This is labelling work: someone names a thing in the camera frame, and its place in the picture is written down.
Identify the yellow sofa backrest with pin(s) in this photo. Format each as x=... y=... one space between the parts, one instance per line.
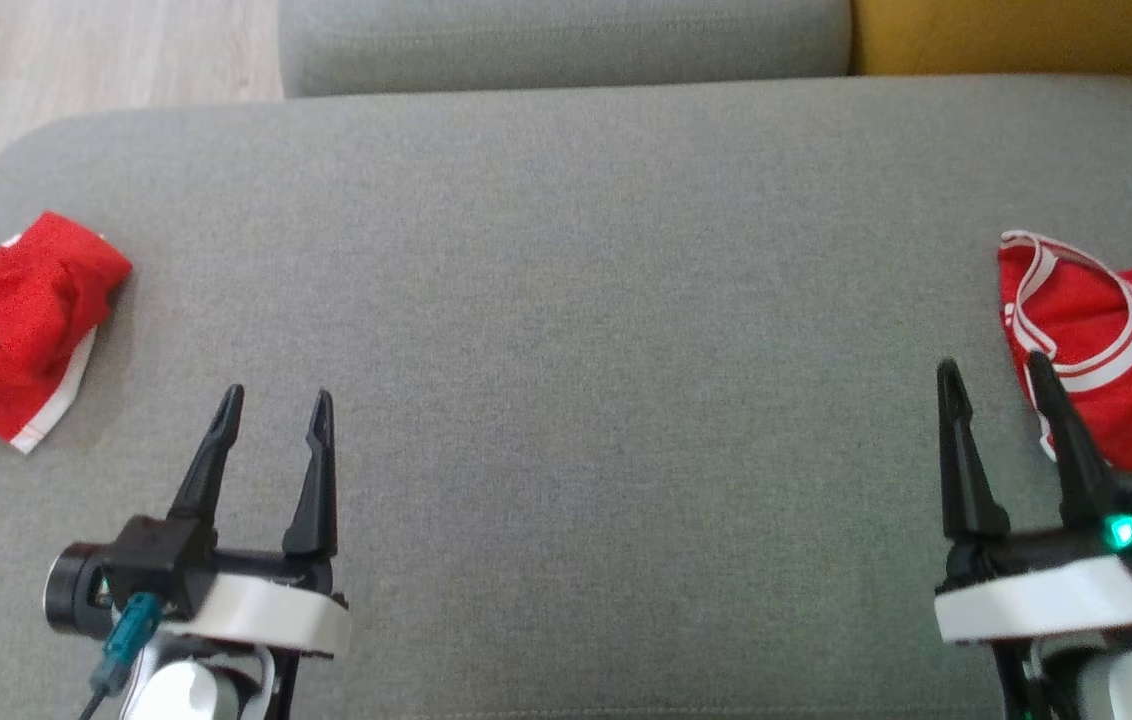
x=1026 y=35

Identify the red shorts with white stripe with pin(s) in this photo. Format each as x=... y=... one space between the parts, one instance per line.
x=16 y=320

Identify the teal left camera connector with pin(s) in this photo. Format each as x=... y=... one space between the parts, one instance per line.
x=131 y=640

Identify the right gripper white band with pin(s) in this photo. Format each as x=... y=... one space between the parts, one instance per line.
x=1036 y=600

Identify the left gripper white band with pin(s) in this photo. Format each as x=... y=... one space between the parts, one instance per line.
x=266 y=615

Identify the grey sofa seat cushion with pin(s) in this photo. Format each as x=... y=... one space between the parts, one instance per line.
x=566 y=45

